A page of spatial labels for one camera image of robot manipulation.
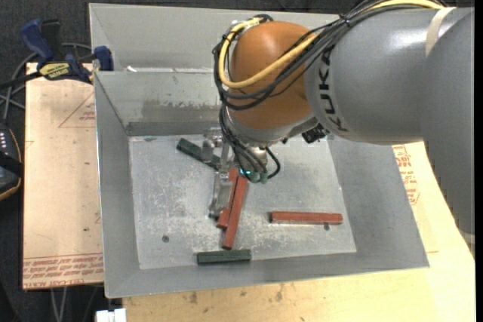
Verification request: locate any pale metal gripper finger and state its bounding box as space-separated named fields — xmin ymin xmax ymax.
xmin=208 ymin=173 xmax=232 ymax=220
xmin=202 ymin=128 xmax=224 ymax=164

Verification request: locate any dark green flat block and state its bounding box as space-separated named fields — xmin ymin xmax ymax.
xmin=196 ymin=249 xmax=253 ymax=265
xmin=176 ymin=137 xmax=222 ymax=170

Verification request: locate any red-brown flat block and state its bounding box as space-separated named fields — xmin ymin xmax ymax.
xmin=215 ymin=167 xmax=240 ymax=231
xmin=220 ymin=176 xmax=250 ymax=251
xmin=268 ymin=210 xmax=345 ymax=227

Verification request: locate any grey metal bin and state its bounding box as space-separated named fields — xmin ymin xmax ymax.
xmin=88 ymin=2 xmax=431 ymax=299

